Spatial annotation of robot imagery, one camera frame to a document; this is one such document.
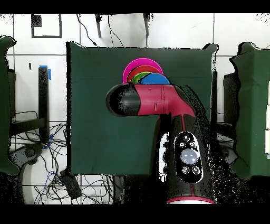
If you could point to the green bowl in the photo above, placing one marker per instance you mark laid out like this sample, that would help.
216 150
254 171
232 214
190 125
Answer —
137 77

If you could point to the light blue bowl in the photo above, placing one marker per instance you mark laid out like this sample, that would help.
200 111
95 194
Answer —
155 79

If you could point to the orange bowl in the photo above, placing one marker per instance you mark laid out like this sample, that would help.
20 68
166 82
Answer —
143 68

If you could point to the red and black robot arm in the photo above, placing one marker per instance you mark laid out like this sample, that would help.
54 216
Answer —
160 101

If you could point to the dark green tablecloth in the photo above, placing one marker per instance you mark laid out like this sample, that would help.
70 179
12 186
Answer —
95 137

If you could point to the large pink bowl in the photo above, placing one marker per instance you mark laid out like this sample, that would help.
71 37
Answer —
139 61

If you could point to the black stand leg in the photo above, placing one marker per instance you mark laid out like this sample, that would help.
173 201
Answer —
98 25
146 23

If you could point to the black metal stand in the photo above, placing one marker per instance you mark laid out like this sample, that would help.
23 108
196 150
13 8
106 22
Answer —
230 95
43 95

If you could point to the black power strip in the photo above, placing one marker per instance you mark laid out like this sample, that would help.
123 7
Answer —
70 186

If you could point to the neighbouring green table cloth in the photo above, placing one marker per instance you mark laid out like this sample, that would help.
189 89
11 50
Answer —
4 105
253 105

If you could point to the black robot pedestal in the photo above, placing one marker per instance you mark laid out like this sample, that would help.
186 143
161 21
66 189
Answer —
130 190

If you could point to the grey square frame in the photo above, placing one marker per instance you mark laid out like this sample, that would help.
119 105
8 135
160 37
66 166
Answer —
46 37

